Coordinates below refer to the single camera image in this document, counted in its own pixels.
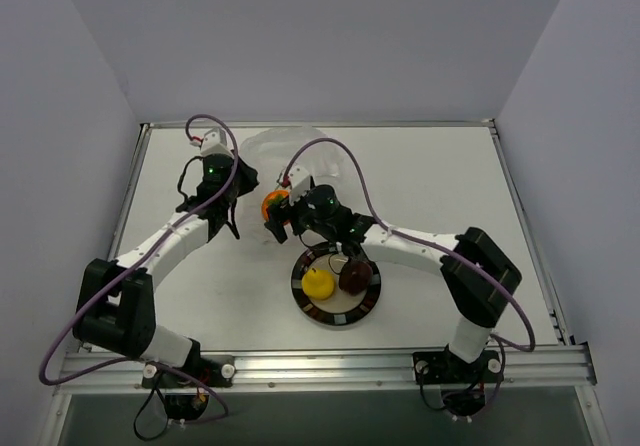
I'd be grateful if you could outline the orange fake fruit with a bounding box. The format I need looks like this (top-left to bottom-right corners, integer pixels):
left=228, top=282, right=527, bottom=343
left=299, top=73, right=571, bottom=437
left=261, top=189, right=291, bottom=223

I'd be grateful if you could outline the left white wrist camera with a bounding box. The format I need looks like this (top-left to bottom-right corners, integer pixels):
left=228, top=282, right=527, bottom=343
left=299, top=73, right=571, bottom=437
left=190, top=128, right=233, bottom=157

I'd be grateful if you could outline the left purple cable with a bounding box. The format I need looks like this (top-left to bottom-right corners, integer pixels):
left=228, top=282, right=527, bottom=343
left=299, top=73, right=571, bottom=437
left=38, top=113, right=246, bottom=423

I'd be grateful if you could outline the aluminium front frame rail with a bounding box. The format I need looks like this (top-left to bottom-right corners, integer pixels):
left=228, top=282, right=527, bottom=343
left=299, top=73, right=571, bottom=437
left=56, top=346, right=596, bottom=395

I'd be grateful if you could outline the dark red fake apple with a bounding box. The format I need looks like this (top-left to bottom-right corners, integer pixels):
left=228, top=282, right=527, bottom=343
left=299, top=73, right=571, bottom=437
left=338, top=260, right=373, bottom=296

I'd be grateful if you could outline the black rimmed ceramic plate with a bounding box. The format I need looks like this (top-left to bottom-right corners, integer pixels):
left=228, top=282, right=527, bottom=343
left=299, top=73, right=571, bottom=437
left=290, top=243, right=382, bottom=328

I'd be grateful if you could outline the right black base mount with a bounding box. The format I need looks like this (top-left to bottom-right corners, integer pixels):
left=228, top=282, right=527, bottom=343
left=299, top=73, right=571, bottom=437
left=412, top=348, right=506, bottom=423

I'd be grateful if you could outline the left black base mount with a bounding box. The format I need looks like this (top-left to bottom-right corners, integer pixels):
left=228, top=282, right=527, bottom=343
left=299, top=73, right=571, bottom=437
left=142, top=355, right=236, bottom=424

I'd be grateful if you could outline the yellow fake fruit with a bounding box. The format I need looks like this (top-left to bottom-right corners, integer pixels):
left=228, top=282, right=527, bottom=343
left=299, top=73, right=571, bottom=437
left=301, top=268, right=335, bottom=301

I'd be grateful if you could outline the purple cable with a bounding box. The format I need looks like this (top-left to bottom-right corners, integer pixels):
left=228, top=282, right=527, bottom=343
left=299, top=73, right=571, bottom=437
left=279, top=137, right=536, bottom=417
left=38, top=113, right=246, bottom=423

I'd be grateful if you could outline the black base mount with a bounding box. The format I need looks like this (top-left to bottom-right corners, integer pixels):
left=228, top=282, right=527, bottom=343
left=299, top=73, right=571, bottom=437
left=412, top=348, right=506, bottom=423
left=142, top=355, right=236, bottom=424

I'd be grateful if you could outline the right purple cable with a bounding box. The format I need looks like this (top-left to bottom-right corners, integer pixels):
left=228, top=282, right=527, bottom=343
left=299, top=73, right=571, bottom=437
left=279, top=137, right=536, bottom=417

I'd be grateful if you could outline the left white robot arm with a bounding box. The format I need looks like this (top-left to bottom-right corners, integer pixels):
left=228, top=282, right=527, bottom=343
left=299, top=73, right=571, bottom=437
left=72, top=154, right=259, bottom=385

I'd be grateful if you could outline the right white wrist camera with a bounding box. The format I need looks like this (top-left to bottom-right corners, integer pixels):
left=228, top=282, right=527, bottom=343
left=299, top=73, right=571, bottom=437
left=279, top=165, right=313, bottom=205

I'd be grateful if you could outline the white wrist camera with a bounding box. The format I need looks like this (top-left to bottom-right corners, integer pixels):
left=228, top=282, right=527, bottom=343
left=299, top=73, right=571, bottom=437
left=190, top=128, right=233, bottom=157
left=279, top=165, right=313, bottom=205

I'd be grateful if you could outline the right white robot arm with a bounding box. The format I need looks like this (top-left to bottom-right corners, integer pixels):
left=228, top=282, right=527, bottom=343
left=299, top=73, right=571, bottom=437
left=262, top=184, right=522, bottom=379

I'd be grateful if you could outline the clear printed plastic bag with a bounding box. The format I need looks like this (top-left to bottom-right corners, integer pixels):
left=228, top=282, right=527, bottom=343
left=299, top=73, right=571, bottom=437
left=237, top=126, right=356, bottom=245

